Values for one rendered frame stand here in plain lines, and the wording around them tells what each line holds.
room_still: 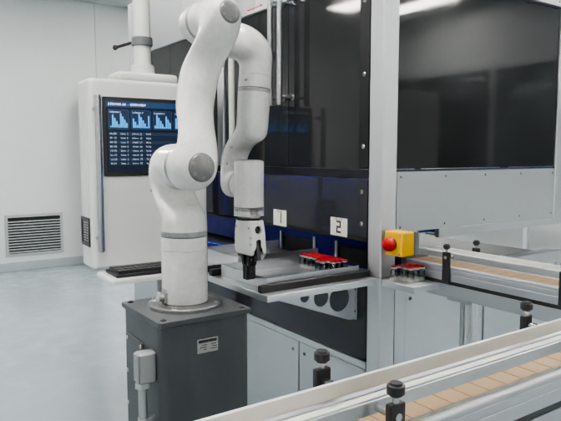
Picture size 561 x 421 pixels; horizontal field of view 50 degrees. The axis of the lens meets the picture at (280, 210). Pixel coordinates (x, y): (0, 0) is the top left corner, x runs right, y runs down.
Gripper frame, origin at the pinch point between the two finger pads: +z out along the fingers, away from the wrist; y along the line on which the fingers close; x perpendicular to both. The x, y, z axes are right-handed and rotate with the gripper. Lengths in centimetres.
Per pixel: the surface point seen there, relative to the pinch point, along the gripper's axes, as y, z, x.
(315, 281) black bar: -8.1, 3.2, -17.3
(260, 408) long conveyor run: -86, -4, 51
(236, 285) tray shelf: 5.3, 4.6, 1.0
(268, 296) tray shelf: -11.0, 4.9, 0.8
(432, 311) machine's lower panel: -12, 18, -63
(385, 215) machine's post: -12.6, -14.9, -40.5
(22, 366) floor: 229, 93, 18
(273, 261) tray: 19.5, 2.2, -21.4
